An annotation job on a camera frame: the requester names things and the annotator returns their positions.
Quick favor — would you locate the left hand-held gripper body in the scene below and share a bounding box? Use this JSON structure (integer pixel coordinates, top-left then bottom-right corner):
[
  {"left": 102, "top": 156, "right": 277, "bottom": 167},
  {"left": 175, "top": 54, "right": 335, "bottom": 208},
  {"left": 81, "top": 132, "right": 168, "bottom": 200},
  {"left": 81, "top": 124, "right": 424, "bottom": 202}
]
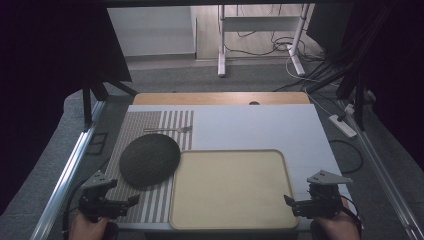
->
[{"left": 78, "top": 170, "right": 132, "bottom": 224}]

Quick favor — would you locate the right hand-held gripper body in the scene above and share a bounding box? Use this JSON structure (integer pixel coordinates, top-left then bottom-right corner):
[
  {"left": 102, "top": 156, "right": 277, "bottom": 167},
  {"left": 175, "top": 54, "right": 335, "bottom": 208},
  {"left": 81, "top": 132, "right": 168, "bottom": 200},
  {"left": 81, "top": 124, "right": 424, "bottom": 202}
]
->
[{"left": 291, "top": 169, "right": 354, "bottom": 220}]

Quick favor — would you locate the person's left hand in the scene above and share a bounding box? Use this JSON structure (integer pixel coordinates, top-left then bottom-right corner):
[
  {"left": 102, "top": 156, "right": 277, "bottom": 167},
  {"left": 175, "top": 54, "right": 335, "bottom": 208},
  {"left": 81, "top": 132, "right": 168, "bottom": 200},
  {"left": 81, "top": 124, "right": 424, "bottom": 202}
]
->
[{"left": 68, "top": 211, "right": 112, "bottom": 240}]

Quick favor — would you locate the person's right hand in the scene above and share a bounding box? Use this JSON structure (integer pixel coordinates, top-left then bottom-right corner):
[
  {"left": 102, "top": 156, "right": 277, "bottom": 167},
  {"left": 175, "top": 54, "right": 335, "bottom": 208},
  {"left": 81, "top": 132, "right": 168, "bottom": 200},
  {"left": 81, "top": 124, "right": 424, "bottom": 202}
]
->
[{"left": 314, "top": 198, "right": 363, "bottom": 240}]

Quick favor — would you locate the dark round plate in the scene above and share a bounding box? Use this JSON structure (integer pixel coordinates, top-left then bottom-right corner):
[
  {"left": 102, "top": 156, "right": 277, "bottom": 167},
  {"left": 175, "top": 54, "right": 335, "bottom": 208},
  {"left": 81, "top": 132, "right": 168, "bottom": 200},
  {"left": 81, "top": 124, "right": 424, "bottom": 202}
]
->
[{"left": 118, "top": 133, "right": 182, "bottom": 188}]

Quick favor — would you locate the beige rectangular tray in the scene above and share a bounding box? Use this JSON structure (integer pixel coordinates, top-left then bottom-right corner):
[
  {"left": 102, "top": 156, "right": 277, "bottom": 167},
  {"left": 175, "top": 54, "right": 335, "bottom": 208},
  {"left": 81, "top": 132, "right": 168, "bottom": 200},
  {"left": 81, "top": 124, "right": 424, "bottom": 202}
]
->
[{"left": 168, "top": 149, "right": 300, "bottom": 231}]

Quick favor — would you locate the grey striped placemat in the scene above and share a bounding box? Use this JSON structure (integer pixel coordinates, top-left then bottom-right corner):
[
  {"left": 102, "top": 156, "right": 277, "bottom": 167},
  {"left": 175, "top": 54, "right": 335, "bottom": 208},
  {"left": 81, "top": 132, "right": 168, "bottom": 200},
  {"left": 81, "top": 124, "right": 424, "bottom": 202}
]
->
[{"left": 105, "top": 110, "right": 195, "bottom": 224}]

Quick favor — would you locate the white power strip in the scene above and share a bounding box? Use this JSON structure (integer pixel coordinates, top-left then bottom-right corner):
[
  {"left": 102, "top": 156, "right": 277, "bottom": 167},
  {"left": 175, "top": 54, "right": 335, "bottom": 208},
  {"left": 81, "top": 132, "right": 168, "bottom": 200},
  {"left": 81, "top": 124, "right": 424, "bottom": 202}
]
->
[{"left": 328, "top": 113, "right": 358, "bottom": 140}]

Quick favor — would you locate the white board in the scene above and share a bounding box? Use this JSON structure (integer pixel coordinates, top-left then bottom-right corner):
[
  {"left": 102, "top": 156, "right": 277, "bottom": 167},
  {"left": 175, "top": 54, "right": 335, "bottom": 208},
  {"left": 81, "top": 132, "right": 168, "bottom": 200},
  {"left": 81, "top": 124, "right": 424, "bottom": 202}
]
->
[{"left": 113, "top": 103, "right": 355, "bottom": 233}]

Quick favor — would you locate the black stand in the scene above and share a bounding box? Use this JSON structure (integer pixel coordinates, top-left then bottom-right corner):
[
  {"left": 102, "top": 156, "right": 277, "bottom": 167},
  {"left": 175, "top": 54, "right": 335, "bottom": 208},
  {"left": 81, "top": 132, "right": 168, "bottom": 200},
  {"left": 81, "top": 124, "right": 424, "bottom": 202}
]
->
[
  {"left": 336, "top": 71, "right": 368, "bottom": 132},
  {"left": 81, "top": 71, "right": 139, "bottom": 132}
]

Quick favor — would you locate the black curtain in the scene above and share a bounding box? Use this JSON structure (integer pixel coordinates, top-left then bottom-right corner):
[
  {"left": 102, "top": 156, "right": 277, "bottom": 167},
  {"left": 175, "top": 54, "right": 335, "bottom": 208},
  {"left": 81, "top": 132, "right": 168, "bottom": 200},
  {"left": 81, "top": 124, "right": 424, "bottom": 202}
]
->
[
  {"left": 0, "top": 0, "right": 133, "bottom": 216},
  {"left": 306, "top": 0, "right": 424, "bottom": 164}
]

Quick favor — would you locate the wooden table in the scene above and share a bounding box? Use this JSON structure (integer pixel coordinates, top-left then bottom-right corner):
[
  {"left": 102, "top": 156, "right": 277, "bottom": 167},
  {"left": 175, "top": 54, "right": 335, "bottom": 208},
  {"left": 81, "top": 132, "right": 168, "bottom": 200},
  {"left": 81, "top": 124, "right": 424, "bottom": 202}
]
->
[{"left": 132, "top": 91, "right": 311, "bottom": 106}]

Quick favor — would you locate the white cabinet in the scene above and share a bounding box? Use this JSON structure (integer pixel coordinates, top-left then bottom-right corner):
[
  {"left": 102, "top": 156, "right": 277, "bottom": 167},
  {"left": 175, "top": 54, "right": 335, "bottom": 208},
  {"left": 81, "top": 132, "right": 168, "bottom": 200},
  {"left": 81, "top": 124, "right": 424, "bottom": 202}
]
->
[{"left": 106, "top": 6, "right": 198, "bottom": 58}]

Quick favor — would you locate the right hand-held gripper cable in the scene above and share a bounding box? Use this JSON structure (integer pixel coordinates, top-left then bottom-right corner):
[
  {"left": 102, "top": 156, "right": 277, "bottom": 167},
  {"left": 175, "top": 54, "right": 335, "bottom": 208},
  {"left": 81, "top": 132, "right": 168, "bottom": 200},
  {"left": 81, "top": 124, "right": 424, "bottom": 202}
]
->
[{"left": 339, "top": 194, "right": 364, "bottom": 234}]

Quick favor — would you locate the aluminium rail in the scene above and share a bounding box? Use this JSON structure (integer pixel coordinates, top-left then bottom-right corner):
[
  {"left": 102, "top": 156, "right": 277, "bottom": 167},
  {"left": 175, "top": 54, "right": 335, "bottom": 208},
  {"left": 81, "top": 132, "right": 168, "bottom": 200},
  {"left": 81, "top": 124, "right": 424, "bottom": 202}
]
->
[
  {"left": 29, "top": 99, "right": 108, "bottom": 240},
  {"left": 336, "top": 99, "right": 424, "bottom": 240}
]

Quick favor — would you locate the black cable loop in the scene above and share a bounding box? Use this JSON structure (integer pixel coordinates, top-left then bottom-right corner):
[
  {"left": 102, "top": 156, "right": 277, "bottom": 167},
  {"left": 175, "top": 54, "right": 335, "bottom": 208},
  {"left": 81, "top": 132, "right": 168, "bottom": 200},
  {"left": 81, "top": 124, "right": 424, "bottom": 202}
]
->
[{"left": 328, "top": 139, "right": 364, "bottom": 175}]

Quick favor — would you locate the tangle of black cables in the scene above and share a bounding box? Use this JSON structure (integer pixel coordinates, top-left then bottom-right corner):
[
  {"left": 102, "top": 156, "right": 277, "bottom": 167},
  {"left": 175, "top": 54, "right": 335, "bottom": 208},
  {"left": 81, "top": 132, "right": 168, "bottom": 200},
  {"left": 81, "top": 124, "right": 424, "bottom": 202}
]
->
[{"left": 225, "top": 29, "right": 326, "bottom": 64}]

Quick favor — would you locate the white desk frame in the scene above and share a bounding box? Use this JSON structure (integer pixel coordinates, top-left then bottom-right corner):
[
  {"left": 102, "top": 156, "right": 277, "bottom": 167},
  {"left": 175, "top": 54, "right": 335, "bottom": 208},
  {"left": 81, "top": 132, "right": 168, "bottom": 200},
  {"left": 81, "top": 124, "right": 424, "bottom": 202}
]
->
[{"left": 217, "top": 3, "right": 311, "bottom": 78}]

